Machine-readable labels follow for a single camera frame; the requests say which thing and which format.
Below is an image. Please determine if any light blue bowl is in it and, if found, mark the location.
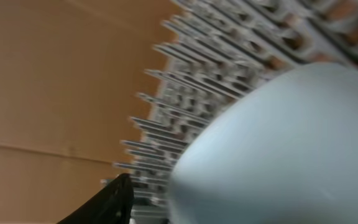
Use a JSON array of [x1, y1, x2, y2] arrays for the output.
[[167, 63, 358, 223]]

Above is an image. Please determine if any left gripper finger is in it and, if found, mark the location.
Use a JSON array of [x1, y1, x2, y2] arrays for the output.
[[57, 173, 134, 224]]

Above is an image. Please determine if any grey dishwasher rack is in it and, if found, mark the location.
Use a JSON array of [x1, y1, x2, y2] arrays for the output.
[[117, 0, 358, 223]]

